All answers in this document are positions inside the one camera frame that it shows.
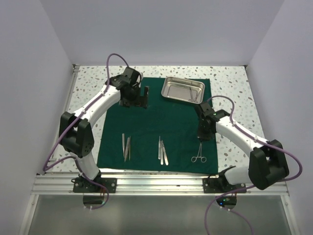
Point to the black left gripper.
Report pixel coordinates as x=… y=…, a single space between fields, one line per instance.
x=139 y=101

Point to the steel ring-handled hemostat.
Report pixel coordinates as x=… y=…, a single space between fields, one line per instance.
x=199 y=155

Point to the thin pointed steel forceps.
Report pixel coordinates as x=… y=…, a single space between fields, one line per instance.
x=127 y=155

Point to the steel tweezers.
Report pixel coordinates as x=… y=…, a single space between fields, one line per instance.
x=159 y=148
x=161 y=160
x=165 y=154

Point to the steel surgical forceps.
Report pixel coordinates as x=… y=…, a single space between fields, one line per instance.
x=194 y=93

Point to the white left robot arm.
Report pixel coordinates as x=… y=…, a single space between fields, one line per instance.
x=75 y=131

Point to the aluminium table edge rail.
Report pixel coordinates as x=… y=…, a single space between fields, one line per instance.
x=128 y=183

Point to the aluminium left side rail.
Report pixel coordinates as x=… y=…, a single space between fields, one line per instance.
x=67 y=121

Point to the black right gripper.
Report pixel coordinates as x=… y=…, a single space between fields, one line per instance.
x=202 y=136

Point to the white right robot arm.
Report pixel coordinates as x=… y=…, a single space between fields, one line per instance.
x=267 y=164

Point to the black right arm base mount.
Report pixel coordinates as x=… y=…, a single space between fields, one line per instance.
x=219 y=183

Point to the dark green surgical cloth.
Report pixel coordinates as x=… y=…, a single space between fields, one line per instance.
x=175 y=122

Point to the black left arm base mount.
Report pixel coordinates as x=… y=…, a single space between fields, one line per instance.
x=97 y=185

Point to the stainless steel instrument tray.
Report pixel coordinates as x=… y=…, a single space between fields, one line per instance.
x=178 y=89

